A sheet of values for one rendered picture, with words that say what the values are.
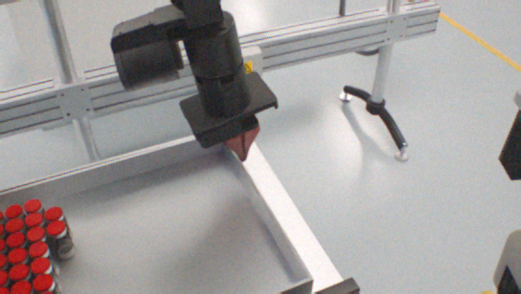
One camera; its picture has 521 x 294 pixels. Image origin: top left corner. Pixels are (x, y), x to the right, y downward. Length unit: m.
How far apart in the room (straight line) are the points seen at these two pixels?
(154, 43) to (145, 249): 0.24
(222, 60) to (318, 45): 1.24
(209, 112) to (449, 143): 1.73
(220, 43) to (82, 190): 0.29
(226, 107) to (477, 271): 1.36
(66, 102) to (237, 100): 1.04
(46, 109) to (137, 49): 1.07
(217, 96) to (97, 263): 0.23
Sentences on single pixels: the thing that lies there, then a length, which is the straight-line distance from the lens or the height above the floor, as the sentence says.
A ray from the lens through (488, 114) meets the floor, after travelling 2.44.
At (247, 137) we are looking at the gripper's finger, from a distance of 0.57.
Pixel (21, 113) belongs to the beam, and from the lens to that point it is 1.55.
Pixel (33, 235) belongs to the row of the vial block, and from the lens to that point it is 0.58.
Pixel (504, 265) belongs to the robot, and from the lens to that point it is 0.82.
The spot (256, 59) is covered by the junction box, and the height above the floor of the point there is 0.53.
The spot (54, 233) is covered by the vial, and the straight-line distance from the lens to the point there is 0.57.
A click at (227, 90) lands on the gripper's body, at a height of 1.04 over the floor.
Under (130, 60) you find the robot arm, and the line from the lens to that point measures 0.50.
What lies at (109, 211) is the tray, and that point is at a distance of 0.64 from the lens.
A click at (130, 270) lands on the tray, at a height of 0.88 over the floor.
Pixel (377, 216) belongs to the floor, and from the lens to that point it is 1.81.
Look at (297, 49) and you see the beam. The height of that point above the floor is 0.49.
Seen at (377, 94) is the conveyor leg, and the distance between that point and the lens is 2.06.
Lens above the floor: 1.34
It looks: 42 degrees down
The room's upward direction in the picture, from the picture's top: straight up
